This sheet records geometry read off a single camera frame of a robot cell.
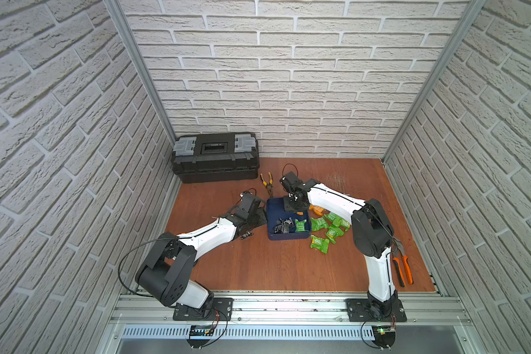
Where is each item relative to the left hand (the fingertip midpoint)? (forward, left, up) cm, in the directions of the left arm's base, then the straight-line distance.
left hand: (268, 212), depth 90 cm
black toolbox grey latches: (+23, +30, +8) cm, 39 cm away
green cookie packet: (-11, -22, -6) cm, 26 cm away
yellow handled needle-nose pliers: (+19, 0, -6) cm, 20 cm away
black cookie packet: (-4, -7, -5) cm, 9 cm away
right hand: (+5, -11, -3) cm, 13 cm away
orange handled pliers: (-16, -52, -7) cm, 55 cm away
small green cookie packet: (-3, -14, -6) cm, 15 cm away
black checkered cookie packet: (-7, +9, -7) cm, 14 cm away
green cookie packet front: (-7, -27, -5) cm, 28 cm away
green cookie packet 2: (-2, -22, -7) cm, 23 cm away
